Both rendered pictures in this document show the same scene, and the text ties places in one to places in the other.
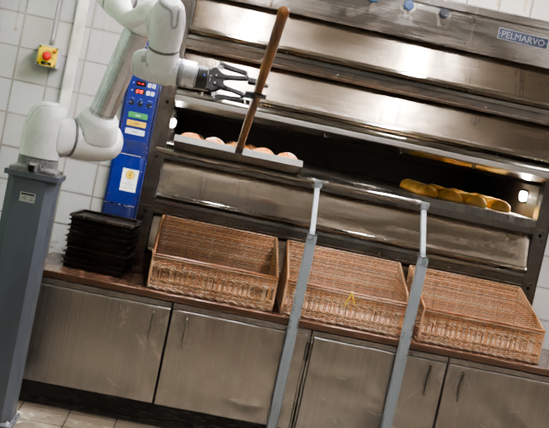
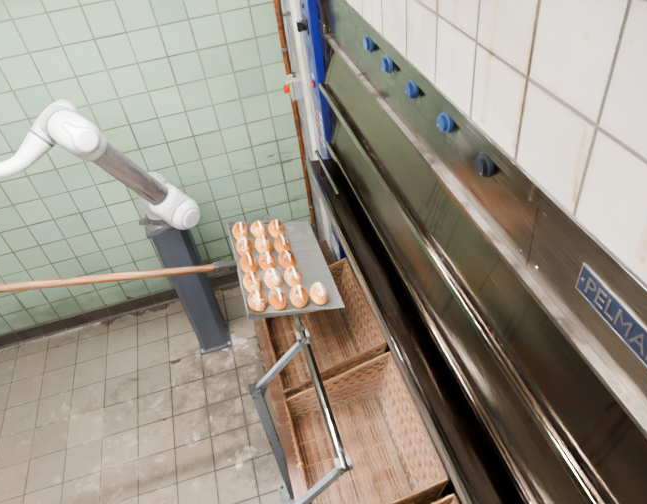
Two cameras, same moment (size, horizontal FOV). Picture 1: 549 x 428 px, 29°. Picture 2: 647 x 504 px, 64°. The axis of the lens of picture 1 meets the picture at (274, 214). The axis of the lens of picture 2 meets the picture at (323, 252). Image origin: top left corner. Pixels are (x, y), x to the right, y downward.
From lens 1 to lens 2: 5.00 m
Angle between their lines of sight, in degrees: 83
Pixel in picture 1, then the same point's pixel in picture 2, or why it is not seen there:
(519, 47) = (625, 355)
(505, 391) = not seen: outside the picture
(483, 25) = (552, 233)
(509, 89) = (572, 427)
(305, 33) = (377, 123)
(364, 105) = (421, 262)
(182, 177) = not seen: hidden behind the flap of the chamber
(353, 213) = not seen: hidden behind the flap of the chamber
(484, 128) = (541, 445)
